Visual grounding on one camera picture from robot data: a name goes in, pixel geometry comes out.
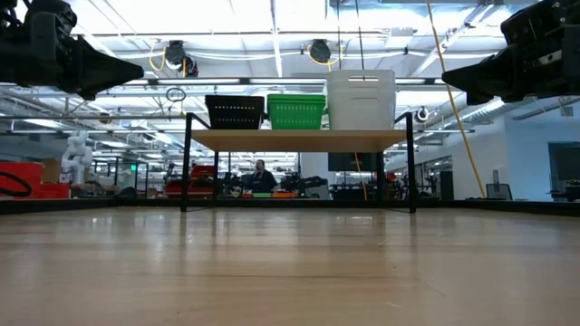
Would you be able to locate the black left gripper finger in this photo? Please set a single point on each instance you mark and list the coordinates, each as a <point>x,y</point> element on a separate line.
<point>99,70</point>

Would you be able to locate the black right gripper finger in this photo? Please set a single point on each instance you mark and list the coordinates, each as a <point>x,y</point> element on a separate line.
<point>489,74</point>

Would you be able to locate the white plastic basket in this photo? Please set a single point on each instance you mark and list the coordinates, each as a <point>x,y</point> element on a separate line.
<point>362,73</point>
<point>362,96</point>
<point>362,115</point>

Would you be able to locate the green plastic basket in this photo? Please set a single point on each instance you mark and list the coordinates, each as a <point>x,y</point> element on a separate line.
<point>296,115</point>
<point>296,99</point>
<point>296,95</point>

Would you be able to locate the black background robot arm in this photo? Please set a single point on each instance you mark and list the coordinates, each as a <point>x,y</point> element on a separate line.
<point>306,183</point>

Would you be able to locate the wooden shelf with black legs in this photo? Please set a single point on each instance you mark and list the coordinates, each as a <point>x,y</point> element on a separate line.
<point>299,140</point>

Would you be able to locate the white humanoid robot figure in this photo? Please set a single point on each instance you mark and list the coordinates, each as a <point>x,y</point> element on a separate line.
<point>77,156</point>

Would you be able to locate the cardboard box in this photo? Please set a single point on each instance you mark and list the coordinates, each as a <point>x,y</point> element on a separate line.
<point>52,169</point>

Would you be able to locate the dark blue panel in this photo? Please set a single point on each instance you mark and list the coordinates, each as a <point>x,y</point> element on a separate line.
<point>564,165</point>

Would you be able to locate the black cabinet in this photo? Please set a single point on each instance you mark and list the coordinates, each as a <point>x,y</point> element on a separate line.
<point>446,185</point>

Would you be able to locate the black metal rack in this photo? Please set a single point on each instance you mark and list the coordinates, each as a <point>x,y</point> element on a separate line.
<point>147,179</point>

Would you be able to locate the red cart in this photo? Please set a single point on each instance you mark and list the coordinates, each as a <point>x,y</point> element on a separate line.
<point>201,179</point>

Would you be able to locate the black monitor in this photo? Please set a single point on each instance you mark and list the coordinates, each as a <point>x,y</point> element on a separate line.
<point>351,161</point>

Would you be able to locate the person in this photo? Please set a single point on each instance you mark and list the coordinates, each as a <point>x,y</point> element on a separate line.
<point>262,179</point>

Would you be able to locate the green bin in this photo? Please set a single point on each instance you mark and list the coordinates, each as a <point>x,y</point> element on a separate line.
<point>262,195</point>

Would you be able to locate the orange bin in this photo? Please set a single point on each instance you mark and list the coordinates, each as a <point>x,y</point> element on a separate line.
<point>284,195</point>

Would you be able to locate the black metal table frame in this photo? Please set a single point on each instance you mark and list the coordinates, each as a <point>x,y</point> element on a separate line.
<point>90,204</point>

